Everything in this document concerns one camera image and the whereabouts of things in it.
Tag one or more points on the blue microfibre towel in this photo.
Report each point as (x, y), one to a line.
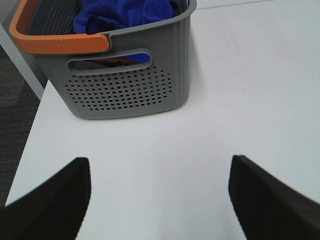
(97, 16)

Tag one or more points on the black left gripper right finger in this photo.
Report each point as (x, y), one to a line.
(267, 208)

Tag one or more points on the grey perforated plastic basket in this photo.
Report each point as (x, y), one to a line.
(158, 82)

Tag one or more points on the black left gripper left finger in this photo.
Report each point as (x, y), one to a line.
(55, 210)

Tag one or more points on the brown cloth in basket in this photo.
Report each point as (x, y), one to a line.
(114, 62)

